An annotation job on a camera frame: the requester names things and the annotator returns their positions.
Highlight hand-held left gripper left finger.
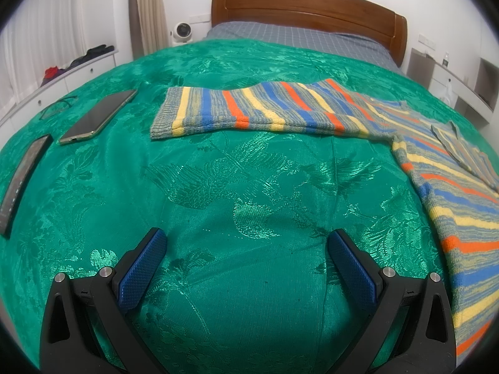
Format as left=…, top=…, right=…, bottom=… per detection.
left=40, top=228, right=169, bottom=374

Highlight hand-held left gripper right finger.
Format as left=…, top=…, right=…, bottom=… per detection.
left=327, top=229, right=458, bottom=374

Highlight striped knit sweater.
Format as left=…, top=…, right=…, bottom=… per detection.
left=150, top=79, right=499, bottom=367

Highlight dark clothes pile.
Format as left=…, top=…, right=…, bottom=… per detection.
left=64, top=44, right=115, bottom=69

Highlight green patterned blanket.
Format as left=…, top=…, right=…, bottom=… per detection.
left=0, top=39, right=499, bottom=374

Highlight smartphone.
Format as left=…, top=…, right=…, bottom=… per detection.
left=58, top=89, right=138, bottom=146

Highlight thin-framed eyeglasses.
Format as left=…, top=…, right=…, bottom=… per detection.
left=40, top=95, right=80, bottom=119

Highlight white plastic bag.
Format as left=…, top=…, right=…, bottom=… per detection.
left=438, top=78, right=457, bottom=106

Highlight white low drawer cabinet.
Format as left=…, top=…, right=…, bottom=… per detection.
left=0, top=49, right=118, bottom=133

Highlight white built-in desk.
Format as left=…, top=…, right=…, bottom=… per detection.
left=407, top=47, right=499, bottom=125

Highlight red cloth item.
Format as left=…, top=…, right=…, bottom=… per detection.
left=43, top=66, right=67, bottom=82

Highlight white round fan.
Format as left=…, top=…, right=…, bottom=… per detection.
left=170, top=21, right=193, bottom=45

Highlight grey striped bed sheet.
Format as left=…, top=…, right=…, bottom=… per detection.
left=203, top=21, right=402, bottom=73

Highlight beige curtain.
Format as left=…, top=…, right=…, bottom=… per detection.
left=128, top=0, right=168, bottom=59

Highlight white sheer curtain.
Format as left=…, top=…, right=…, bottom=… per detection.
left=8, top=0, right=130, bottom=86

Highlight wooden bed headboard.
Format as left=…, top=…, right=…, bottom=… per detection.
left=211, top=0, right=408, bottom=67

